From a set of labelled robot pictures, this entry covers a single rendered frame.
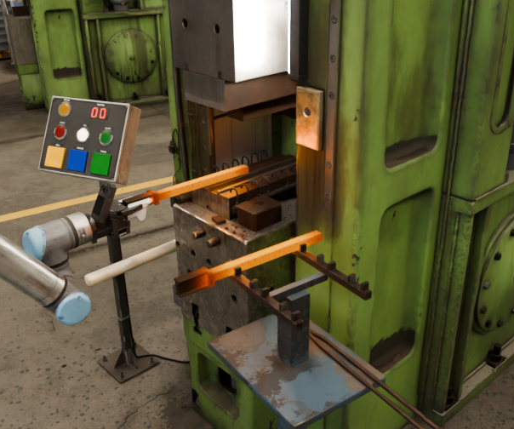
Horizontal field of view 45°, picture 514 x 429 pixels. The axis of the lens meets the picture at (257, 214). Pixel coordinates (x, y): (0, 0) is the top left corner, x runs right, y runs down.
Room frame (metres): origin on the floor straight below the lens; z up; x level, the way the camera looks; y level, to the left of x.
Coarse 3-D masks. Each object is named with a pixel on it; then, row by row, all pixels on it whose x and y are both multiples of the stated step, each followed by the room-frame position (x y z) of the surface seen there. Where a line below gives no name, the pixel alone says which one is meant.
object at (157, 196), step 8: (232, 168) 1.90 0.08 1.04; (240, 168) 1.90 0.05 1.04; (208, 176) 1.83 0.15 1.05; (216, 176) 1.83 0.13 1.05; (224, 176) 1.85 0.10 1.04; (232, 176) 1.87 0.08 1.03; (184, 184) 1.76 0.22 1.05; (192, 184) 1.77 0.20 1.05; (200, 184) 1.79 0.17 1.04; (208, 184) 1.81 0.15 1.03; (152, 192) 1.68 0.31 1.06; (160, 192) 1.69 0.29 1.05; (168, 192) 1.71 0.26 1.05; (176, 192) 1.72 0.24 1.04; (184, 192) 1.74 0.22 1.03; (128, 200) 1.63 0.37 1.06; (136, 200) 1.63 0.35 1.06; (160, 200) 1.69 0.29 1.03
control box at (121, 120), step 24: (48, 120) 2.23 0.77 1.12; (72, 120) 2.19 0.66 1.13; (96, 120) 2.15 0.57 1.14; (120, 120) 2.12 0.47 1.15; (48, 144) 2.18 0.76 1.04; (72, 144) 2.14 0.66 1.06; (96, 144) 2.11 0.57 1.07; (120, 144) 2.07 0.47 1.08; (48, 168) 2.13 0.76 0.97; (120, 168) 2.05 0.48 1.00
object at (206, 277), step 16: (288, 240) 1.49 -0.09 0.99; (304, 240) 1.49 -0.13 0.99; (320, 240) 1.52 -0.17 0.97; (256, 256) 1.40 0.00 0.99; (272, 256) 1.43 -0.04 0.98; (192, 272) 1.31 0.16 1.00; (208, 272) 1.32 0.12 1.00; (224, 272) 1.34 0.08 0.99; (176, 288) 1.28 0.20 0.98; (192, 288) 1.30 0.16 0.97
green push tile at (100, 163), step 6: (96, 156) 2.07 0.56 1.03; (102, 156) 2.07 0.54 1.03; (108, 156) 2.06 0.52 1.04; (96, 162) 2.06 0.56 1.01; (102, 162) 2.05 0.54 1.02; (108, 162) 2.05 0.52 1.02; (90, 168) 2.06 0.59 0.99; (96, 168) 2.05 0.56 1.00; (102, 168) 2.04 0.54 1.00; (108, 168) 2.04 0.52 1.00; (102, 174) 2.03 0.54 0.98
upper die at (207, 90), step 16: (192, 80) 1.89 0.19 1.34; (208, 80) 1.83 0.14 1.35; (224, 80) 1.78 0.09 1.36; (256, 80) 1.86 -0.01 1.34; (272, 80) 1.91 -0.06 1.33; (288, 80) 1.95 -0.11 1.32; (192, 96) 1.90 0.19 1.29; (208, 96) 1.84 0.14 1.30; (224, 96) 1.78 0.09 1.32; (240, 96) 1.82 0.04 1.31; (256, 96) 1.86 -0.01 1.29; (272, 96) 1.91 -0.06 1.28
